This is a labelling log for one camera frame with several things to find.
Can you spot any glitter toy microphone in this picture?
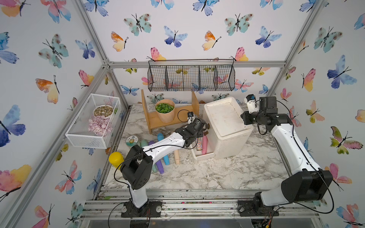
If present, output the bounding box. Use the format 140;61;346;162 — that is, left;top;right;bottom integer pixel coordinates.
196;137;203;151

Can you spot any pink toy microphone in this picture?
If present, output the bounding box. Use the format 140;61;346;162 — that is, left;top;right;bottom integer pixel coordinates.
202;135;208;155

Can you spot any white bottom drawer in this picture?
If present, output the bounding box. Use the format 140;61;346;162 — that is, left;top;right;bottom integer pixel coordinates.
189;135;215;163

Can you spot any beige toy microphone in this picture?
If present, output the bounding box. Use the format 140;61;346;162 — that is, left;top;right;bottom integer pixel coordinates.
174;150;180;165

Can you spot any blue toy microphone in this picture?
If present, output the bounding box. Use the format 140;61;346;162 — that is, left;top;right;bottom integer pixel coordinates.
157;133;170;165

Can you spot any white plastic drawer unit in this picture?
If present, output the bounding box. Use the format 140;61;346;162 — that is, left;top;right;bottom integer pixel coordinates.
203;97;254;159

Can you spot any purple toy microphone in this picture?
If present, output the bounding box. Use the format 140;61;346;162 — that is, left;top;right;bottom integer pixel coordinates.
148;141;164;174

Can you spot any green toy microphone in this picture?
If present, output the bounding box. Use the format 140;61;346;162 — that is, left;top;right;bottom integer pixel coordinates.
141;139;157;173

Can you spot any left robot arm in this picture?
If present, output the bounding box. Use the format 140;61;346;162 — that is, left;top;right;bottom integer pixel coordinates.
118;117;210;209

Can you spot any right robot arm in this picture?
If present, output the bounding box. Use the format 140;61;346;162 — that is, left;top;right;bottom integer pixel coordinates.
241;95;333;207

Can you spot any wooden shelf rack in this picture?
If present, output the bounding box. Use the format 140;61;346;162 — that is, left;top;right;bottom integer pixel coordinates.
141;90;199;134

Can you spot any peach pot with greens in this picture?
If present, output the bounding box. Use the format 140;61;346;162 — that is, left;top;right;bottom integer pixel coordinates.
155;99;175;123

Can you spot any round green tin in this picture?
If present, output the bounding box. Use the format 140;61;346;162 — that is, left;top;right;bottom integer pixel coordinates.
125;135;139;147

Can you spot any yellow plastic toy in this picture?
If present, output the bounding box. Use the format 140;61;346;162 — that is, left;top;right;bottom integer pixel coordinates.
108;152;124;169

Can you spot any bowl of seeds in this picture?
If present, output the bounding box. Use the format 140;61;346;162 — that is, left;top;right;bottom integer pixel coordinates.
93;105;114;118

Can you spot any pile of pink slices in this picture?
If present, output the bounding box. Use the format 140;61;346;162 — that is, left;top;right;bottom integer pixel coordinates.
88;116;113;136

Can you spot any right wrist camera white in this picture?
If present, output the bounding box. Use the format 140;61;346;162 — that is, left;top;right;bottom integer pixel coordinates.
244;94;259;114

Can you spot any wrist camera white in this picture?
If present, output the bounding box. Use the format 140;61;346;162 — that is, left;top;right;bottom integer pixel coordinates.
187;112;195;124
244;94;259;114

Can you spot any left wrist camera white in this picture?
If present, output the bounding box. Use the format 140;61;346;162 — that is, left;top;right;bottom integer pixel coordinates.
187;112;195;124

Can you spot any black wire wall basket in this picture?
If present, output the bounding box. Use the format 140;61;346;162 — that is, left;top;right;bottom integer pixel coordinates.
147;59;236;94

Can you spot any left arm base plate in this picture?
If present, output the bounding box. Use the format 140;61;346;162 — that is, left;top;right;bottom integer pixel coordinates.
121;200;162;218

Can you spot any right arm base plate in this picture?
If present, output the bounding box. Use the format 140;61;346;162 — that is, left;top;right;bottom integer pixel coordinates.
237;196;279;217

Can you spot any white mesh wall basket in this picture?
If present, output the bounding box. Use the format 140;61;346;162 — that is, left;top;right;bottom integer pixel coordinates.
65;94;121;149

